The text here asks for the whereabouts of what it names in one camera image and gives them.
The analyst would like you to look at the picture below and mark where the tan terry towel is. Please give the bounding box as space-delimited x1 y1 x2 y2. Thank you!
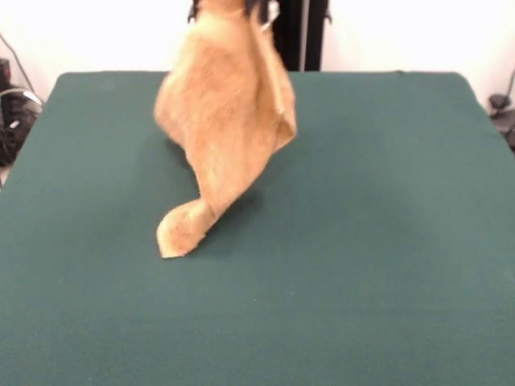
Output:
154 0 299 261

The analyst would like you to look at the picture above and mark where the dark green table cloth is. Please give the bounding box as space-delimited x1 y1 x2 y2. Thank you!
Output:
0 71 515 386

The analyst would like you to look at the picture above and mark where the black floor device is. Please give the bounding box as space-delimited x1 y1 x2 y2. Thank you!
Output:
488 92 515 152

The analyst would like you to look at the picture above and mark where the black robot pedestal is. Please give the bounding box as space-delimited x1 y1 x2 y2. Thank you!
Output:
187 0 333 73

